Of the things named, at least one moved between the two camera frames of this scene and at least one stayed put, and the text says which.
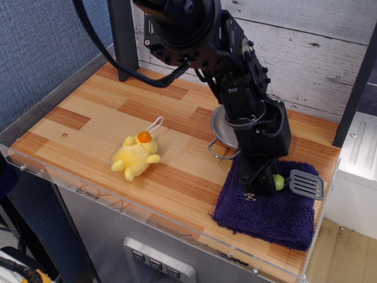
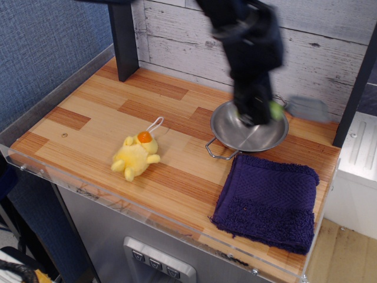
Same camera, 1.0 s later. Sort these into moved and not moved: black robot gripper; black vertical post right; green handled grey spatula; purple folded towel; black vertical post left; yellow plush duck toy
Moved: green handled grey spatula; black robot gripper
Not moved: black vertical post right; purple folded towel; yellow plush duck toy; black vertical post left
